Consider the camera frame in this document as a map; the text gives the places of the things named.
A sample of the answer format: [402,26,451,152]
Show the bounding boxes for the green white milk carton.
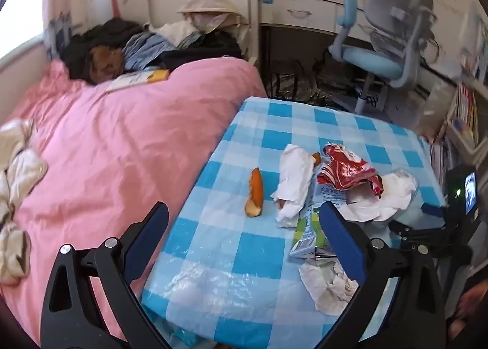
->
[289,175,357,260]

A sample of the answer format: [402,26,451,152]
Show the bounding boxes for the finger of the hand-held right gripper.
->
[388,218,448,256]
[420,203,447,220]

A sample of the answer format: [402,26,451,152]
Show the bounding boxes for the white tissue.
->
[271,143,317,228]
[298,257,361,315]
[337,168,419,223]

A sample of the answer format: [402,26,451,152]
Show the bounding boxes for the dark striped bags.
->
[267,61,367,107]

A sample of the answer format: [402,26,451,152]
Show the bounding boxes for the cream cloth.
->
[0,118,48,285]

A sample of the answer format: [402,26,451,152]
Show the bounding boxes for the brown garment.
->
[88,46,126,83]

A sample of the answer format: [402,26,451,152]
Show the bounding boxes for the blue checked tablecloth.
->
[141,96,447,338]

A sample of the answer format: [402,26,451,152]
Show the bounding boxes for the blue printed cloth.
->
[44,9,73,60]

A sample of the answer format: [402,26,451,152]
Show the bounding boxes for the clear plastic bag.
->
[415,78,454,144]

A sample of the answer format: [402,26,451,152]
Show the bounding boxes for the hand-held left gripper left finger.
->
[40,201,170,349]

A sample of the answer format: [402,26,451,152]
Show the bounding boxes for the pink blanket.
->
[0,57,267,349]

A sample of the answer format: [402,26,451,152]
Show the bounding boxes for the person's right forearm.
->
[448,276,488,346]

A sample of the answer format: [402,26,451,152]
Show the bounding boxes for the white cloth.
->
[149,21,199,46]

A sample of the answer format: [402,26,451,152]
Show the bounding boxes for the blue grey office chair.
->
[328,0,439,113]

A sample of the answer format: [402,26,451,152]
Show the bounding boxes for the black clothes pile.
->
[63,19,143,83]

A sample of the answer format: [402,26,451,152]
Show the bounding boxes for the white desk with drawers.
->
[257,0,382,41]

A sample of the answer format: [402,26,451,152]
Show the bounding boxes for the red snack wrapper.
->
[316,143,384,197]

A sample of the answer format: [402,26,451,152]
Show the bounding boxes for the row of books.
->
[452,84,479,144]

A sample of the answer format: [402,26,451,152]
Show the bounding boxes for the black garment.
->
[160,31,242,71]

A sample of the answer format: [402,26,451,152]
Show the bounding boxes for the beige bag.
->
[177,0,248,35]

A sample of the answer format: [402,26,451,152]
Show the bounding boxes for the white bookshelf rack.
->
[444,80,488,157]

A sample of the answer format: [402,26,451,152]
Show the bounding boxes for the blue striped cloth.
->
[122,32,180,71]

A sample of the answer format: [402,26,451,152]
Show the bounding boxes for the yellow book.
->
[106,69,170,93]

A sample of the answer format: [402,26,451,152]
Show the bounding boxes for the stack of notebooks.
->
[431,139,462,184]

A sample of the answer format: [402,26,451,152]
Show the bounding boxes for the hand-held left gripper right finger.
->
[313,201,447,349]

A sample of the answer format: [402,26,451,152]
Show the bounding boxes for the window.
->
[0,0,50,62]

